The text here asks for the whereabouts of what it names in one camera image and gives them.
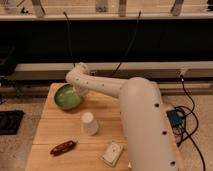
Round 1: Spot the green ceramic bowl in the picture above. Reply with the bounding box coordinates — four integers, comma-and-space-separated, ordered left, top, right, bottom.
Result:
54, 84, 83, 110

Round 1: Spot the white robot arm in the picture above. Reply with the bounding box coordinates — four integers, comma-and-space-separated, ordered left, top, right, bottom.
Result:
65, 63, 180, 171

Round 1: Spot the white paper cup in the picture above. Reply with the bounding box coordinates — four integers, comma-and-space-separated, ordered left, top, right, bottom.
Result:
81, 112, 99, 136

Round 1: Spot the small white packet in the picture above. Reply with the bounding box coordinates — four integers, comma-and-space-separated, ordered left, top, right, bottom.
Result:
100, 141, 123, 167

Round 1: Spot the black floor mat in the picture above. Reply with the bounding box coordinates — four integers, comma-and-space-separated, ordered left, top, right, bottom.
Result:
0, 110, 24, 135

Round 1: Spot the black equipment at left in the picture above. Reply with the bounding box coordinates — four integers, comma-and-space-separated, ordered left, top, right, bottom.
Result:
0, 46, 18, 76

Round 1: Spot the blue controller box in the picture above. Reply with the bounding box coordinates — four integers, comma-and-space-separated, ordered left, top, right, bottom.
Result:
167, 110, 184, 127

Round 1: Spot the right black cable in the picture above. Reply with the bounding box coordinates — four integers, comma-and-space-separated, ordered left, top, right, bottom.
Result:
110, 10, 142, 77

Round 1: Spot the left black cable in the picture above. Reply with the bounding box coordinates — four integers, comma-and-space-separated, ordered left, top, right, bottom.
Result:
62, 11, 76, 67

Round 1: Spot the black floor cable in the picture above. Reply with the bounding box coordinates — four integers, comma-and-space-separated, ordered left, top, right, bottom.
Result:
173, 73, 208, 171

